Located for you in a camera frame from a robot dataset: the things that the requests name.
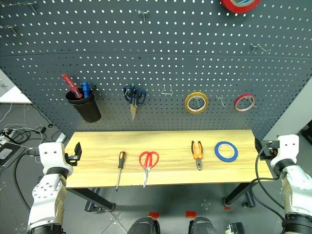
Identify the black cup holder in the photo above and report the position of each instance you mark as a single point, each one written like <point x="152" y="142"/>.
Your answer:
<point x="85" y="108"/>

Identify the orange black pliers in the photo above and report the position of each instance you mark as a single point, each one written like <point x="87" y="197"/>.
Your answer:
<point x="198" y="158"/>

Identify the white cabinet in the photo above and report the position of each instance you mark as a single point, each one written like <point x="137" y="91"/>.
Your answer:
<point x="11" y="92"/>

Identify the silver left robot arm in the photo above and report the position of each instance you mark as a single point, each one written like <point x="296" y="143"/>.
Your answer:
<point x="47" y="195"/>

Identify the long metal pegboard hook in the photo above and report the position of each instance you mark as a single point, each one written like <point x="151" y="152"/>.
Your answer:
<point x="11" y="27"/>
<point x="259" y="47"/>
<point x="29" y="4"/>

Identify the yellow tape roll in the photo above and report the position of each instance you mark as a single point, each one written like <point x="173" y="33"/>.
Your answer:
<point x="188" y="107"/>

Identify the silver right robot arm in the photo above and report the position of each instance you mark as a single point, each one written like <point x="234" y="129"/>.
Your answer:
<point x="296" y="190"/>

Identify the black flat floor device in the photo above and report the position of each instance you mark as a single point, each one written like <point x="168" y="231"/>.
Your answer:
<point x="9" y="153"/>

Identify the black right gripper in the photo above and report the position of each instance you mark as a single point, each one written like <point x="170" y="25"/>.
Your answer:
<point x="270" y="150"/>

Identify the blue tape roll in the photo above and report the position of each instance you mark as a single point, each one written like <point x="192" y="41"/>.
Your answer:
<point x="219" y="156"/>

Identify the black table leg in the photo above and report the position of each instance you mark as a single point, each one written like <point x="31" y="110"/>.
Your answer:
<point x="95" y="198"/>
<point x="240" y="193"/>

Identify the short metal pegboard hook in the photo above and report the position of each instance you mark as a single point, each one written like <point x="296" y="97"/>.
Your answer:
<point x="220" y="98"/>
<point x="200" y="101"/>
<point x="251" y="100"/>
<point x="143" y="14"/>

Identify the dark grey pegboard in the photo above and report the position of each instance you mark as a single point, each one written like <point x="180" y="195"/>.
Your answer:
<point x="156" y="61"/>

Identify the dark rounded shape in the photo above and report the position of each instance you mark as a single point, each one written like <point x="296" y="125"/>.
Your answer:
<point x="145" y="226"/>
<point x="202" y="226"/>

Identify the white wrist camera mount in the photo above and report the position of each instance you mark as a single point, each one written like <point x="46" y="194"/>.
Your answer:
<point x="52" y="156"/>
<point x="287" y="148"/>

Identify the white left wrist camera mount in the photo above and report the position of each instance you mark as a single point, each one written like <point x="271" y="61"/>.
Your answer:
<point x="52" y="156"/>

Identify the white black small device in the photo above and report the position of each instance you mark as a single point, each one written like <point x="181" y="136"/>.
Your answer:
<point x="235" y="228"/>

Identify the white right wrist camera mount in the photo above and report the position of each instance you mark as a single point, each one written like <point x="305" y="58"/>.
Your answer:
<point x="287" y="148"/>

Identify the red floor marker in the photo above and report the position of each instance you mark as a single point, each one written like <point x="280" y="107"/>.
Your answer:
<point x="154" y="214"/>
<point x="191" y="214"/>

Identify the thin red tape roll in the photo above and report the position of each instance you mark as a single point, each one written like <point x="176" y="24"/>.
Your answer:
<point x="237" y="107"/>

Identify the white power strip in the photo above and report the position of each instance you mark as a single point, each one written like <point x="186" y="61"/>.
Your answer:
<point x="3" y="137"/>

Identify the large red tape roll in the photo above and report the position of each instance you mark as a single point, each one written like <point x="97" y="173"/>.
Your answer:
<point x="228" y="6"/>

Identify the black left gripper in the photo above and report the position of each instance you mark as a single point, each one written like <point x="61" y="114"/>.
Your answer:
<point x="72" y="159"/>

